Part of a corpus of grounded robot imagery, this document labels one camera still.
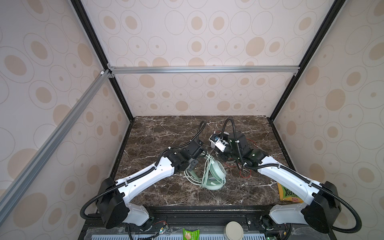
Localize white black red-cable headphones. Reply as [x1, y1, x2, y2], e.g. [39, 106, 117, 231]
[223, 131, 259, 180]

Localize mint green headphones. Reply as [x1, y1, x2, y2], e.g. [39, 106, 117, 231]
[184, 152, 227, 191]

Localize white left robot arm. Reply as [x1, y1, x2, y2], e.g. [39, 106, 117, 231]
[80, 148, 204, 232]

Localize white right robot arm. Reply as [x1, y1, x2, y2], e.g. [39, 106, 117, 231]
[210, 132, 362, 234]

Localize yellow green snack bag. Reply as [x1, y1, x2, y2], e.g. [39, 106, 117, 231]
[278, 183, 303, 203]

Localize green snack packet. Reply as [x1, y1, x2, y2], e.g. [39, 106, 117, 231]
[183, 229, 200, 240]

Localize white round cap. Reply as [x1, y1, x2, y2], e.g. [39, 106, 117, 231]
[224, 221, 244, 240]

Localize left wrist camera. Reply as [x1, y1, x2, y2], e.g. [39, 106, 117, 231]
[185, 141, 205, 159]

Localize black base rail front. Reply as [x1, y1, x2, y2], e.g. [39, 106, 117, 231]
[79, 205, 336, 240]

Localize silver aluminium rail back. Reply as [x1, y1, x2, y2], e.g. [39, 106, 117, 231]
[111, 66, 300, 74]

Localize silver aluminium rail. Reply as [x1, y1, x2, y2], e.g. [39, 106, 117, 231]
[111, 66, 300, 74]
[1, 70, 111, 225]

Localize black corner frame post right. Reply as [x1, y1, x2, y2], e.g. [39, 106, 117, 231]
[269, 0, 346, 123]

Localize black corner frame post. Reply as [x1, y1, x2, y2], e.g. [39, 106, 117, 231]
[70, 0, 135, 122]
[269, 0, 346, 123]

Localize black corner frame post left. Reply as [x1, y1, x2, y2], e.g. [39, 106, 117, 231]
[70, 0, 135, 122]

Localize silver aluminium rail left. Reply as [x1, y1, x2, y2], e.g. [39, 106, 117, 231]
[1, 70, 111, 225]

